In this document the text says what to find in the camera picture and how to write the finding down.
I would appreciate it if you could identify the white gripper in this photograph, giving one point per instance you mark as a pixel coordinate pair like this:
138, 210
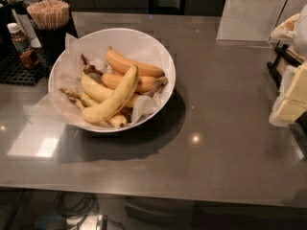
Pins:
300, 35

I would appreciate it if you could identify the large yellow front banana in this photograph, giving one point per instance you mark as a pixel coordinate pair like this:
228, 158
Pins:
116, 101

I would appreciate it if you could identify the orange top banana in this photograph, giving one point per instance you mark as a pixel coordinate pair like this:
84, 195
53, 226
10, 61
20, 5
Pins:
121, 64

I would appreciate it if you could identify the orange banana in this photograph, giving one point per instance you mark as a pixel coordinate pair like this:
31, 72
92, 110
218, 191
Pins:
121, 64
145, 84

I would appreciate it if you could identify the orange middle banana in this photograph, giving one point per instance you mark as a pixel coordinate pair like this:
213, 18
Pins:
145, 84

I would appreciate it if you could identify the white round bowl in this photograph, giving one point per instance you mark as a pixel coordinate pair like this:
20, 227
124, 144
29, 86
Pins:
134, 40

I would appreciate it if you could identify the yellow middle banana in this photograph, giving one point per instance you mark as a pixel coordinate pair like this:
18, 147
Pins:
95, 90

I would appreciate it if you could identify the yellow small bottom banana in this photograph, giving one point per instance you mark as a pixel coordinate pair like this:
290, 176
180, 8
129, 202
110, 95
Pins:
82, 101

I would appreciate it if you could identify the white paper liner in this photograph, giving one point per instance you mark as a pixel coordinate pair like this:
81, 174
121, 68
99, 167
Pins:
60, 106

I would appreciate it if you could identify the black stick holder cup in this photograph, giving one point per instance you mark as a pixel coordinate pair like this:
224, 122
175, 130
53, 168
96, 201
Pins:
53, 41

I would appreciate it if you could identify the wooden stir sticks bundle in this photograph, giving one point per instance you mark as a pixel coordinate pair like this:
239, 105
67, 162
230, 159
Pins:
49, 14

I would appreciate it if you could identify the small brown sauce bottle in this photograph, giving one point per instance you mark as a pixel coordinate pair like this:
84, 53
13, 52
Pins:
19, 39

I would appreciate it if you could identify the black grid mat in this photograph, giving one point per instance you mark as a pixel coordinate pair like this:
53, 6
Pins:
12, 71

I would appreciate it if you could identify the dark lidded jar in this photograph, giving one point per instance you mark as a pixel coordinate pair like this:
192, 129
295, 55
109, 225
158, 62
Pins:
20, 6

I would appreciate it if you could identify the black wire condiment rack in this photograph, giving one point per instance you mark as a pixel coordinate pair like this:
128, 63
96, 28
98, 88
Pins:
286, 55

